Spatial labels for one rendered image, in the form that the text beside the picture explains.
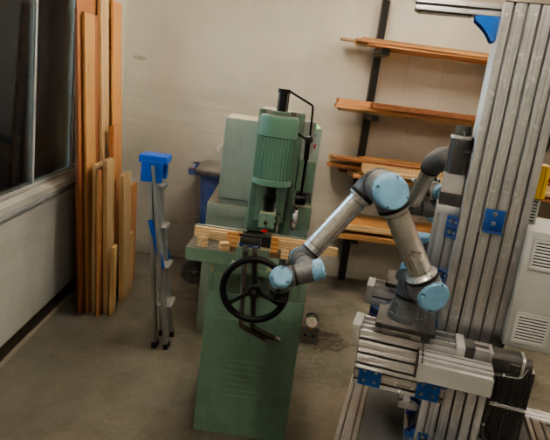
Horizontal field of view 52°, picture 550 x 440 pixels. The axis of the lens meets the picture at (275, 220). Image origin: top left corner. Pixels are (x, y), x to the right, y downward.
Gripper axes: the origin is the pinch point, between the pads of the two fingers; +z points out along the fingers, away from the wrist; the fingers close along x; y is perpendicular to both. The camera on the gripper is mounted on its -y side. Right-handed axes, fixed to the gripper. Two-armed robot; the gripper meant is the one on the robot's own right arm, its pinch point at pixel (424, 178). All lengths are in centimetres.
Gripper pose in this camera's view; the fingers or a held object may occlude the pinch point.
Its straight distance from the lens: 324.1
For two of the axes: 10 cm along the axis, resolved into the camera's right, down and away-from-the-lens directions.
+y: 0.0, 9.8, 2.2
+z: 0.1, -2.2, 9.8
